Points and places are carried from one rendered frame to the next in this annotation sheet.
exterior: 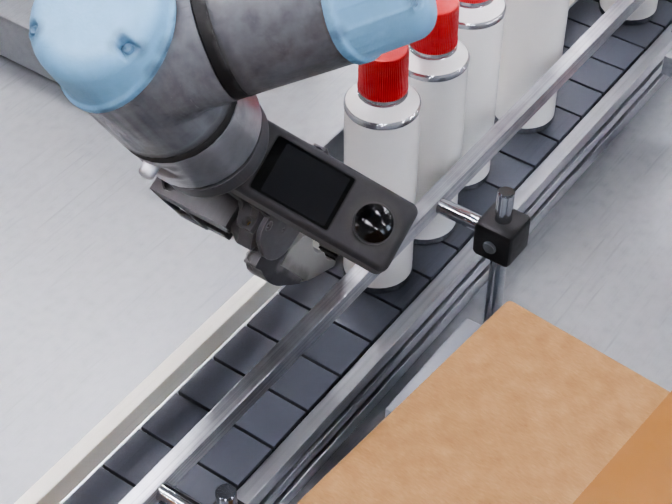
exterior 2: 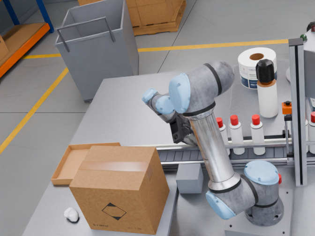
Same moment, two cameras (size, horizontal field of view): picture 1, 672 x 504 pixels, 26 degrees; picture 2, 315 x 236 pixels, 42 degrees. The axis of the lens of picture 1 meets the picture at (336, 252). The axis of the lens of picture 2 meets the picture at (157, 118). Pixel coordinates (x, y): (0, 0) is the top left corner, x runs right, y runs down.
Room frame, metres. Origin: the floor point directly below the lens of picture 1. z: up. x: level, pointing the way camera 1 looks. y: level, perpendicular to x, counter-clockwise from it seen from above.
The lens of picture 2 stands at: (0.21, -1.36, 2.20)
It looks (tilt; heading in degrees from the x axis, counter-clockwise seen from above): 36 degrees down; 75
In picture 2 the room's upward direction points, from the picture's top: 16 degrees counter-clockwise
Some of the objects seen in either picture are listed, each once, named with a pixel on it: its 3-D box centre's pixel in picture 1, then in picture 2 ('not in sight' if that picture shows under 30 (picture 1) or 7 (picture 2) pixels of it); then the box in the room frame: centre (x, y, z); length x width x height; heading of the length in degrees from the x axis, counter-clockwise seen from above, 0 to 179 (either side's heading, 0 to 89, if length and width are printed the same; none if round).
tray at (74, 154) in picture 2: not in sight; (86, 162); (0.23, 0.35, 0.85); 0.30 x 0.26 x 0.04; 144
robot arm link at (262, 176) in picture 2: not in sight; (260, 181); (0.75, -0.45, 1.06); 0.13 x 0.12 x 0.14; 2
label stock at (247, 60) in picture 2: not in sight; (258, 68); (1.28, 0.33, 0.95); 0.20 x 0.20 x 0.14
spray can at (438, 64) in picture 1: (428, 118); (221, 136); (0.81, -0.07, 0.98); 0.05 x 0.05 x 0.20
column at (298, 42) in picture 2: not in sight; (298, 121); (0.99, -0.37, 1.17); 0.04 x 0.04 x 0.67; 54
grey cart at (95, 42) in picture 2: not in sight; (102, 48); (0.85, 2.36, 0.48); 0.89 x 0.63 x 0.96; 67
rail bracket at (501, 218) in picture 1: (469, 265); not in sight; (0.73, -0.10, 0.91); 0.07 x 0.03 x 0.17; 54
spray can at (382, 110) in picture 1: (380, 165); not in sight; (0.76, -0.03, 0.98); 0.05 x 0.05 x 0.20
